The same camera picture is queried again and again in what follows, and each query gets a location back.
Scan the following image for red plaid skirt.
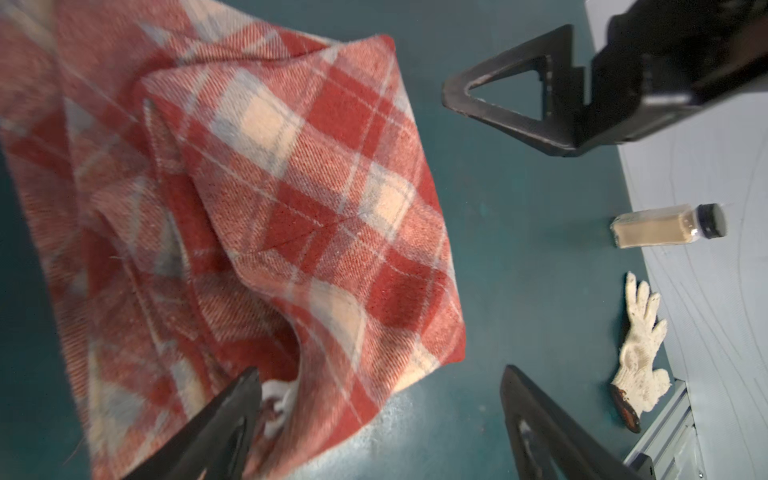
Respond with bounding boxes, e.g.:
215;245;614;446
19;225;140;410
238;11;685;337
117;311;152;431
1;1;466;479

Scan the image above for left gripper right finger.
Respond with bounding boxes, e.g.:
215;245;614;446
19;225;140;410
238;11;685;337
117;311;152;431
500;365;640;479

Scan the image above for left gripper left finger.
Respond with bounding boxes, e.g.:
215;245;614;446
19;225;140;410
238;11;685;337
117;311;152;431
127;367;262;479

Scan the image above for small jar black lid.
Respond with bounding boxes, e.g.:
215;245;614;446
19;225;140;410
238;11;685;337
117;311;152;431
610;204;728;249

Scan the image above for beige work glove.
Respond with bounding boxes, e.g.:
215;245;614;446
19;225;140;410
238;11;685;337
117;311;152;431
609;272;671;434

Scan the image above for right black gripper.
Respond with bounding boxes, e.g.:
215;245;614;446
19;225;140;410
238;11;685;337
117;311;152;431
442;1;767;156

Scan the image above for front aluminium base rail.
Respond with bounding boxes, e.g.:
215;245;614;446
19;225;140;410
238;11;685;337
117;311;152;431
624;379;708;480

